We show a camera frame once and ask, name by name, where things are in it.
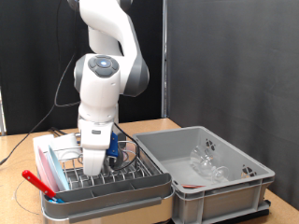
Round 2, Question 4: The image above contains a blue wrist camera bracket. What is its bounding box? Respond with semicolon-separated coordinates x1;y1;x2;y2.
106;132;121;159

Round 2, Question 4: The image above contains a dark grey backdrop curtain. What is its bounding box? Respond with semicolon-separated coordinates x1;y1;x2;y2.
166;0;299;211

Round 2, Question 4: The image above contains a red handled utensil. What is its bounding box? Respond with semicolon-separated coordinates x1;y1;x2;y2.
21;169;60;201

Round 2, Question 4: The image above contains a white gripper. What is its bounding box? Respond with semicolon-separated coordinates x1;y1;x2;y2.
78;119;115;176

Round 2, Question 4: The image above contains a black backdrop curtain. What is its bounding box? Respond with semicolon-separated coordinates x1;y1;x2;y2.
0;0;164;136

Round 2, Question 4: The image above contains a black cable bundle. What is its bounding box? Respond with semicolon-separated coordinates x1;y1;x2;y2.
48;125;68;137

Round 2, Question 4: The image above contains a grey metal post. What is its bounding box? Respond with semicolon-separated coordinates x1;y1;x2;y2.
161;0;169;119
0;87;7;136

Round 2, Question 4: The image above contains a light blue plate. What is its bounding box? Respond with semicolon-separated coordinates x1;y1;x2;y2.
46;144;71;191

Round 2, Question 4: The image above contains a grey dish rack base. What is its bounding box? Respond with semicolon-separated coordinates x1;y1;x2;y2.
39;141;176;224

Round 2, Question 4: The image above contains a white plastic box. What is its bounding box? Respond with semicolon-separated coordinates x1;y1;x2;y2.
32;133;57;157

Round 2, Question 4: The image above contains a pink plate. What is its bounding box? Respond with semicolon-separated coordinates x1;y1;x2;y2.
36;145;60;193

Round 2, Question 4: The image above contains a white plastic mug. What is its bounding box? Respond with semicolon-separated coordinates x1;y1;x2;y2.
50;133;82;161

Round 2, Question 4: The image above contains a steel wire dish rack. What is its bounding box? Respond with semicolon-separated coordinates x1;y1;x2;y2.
50;140;156;191

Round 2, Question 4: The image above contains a grey plastic crate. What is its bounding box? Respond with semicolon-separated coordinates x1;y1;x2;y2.
132;125;277;224

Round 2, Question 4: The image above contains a long black cable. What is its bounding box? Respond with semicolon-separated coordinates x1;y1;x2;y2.
0;0;68;167

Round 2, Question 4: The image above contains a thin wire loop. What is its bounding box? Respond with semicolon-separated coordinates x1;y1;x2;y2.
13;178;43;217

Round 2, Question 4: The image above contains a clear wine glass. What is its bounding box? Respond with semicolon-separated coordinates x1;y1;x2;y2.
189;144;231;184

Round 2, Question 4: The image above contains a blue handled utensil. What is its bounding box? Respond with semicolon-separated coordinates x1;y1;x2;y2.
47;195;65;204

